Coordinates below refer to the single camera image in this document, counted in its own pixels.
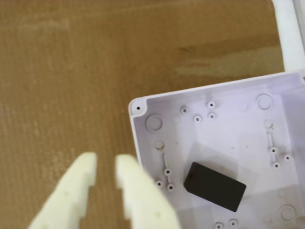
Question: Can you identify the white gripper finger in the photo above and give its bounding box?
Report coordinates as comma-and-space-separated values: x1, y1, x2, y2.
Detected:
27, 152, 98, 229
115, 154, 182, 229

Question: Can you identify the pale plastic open box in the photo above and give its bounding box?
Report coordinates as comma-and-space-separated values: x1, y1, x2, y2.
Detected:
128, 70, 305, 229

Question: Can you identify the black rectangular block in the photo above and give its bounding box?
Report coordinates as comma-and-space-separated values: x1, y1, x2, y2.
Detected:
183, 161, 247, 213

